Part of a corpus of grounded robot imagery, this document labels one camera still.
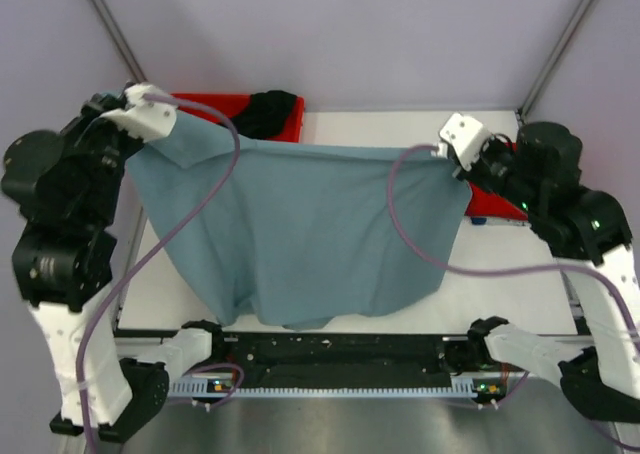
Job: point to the red t shirt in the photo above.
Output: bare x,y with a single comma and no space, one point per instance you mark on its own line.
503,206

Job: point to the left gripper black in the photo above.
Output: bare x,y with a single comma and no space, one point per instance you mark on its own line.
90,116

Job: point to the red plastic bin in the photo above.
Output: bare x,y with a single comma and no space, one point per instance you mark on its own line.
232,104

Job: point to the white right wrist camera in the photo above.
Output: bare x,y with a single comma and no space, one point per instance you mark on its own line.
461,140

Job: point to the grey slotted cable duct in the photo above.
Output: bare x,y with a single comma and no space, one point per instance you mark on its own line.
459,388

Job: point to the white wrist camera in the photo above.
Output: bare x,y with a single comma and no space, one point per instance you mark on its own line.
461,140
147,113

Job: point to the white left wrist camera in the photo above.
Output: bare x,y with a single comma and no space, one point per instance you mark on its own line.
147,113

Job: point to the aluminium frame rail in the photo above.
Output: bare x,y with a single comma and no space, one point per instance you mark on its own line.
145,349

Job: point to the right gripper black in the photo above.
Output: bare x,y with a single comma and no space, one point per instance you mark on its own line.
493,143

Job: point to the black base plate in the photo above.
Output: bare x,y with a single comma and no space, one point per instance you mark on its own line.
335,361

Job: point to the blue grey t shirt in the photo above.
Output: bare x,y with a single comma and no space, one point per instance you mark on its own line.
297,234

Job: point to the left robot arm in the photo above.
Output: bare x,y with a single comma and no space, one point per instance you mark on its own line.
66,185

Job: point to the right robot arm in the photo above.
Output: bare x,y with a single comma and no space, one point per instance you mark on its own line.
591,242

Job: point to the black t shirt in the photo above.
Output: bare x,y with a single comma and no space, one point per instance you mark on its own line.
265,115

